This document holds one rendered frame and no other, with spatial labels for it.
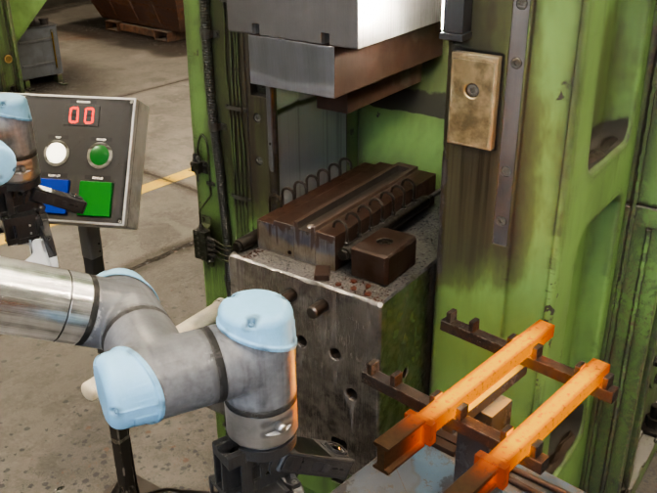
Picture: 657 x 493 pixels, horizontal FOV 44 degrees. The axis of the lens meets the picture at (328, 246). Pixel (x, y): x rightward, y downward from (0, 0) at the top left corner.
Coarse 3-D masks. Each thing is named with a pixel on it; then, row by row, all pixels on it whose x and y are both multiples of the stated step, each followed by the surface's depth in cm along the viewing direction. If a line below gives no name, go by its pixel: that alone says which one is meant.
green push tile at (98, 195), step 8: (80, 184) 176; (88, 184) 176; (96, 184) 176; (104, 184) 176; (112, 184) 176; (80, 192) 176; (88, 192) 176; (96, 192) 176; (104, 192) 176; (112, 192) 176; (88, 200) 176; (96, 200) 176; (104, 200) 175; (88, 208) 176; (96, 208) 176; (104, 208) 175; (96, 216) 176; (104, 216) 175
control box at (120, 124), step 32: (32, 96) 181; (64, 96) 180; (96, 96) 179; (64, 128) 179; (96, 128) 178; (128, 128) 177; (64, 160) 178; (128, 160) 176; (128, 192) 176; (64, 224) 184; (96, 224) 176; (128, 224) 177
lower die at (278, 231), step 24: (360, 168) 200; (384, 168) 197; (312, 192) 186; (336, 192) 184; (408, 192) 183; (432, 192) 194; (264, 216) 174; (288, 216) 172; (336, 216) 170; (360, 216) 171; (384, 216) 177; (264, 240) 174; (288, 240) 170; (312, 240) 166; (336, 240) 163; (336, 264) 165
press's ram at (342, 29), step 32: (256, 0) 152; (288, 0) 148; (320, 0) 144; (352, 0) 140; (384, 0) 146; (416, 0) 156; (256, 32) 156; (288, 32) 150; (320, 32) 146; (352, 32) 142; (384, 32) 149
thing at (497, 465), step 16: (592, 368) 125; (608, 368) 126; (576, 384) 121; (592, 384) 122; (560, 400) 118; (576, 400) 119; (544, 416) 115; (560, 416) 116; (512, 432) 111; (528, 432) 111; (544, 432) 113; (496, 448) 108; (512, 448) 108; (528, 448) 110; (480, 464) 105; (496, 464) 105; (512, 464) 108; (464, 480) 102; (480, 480) 102; (496, 480) 106
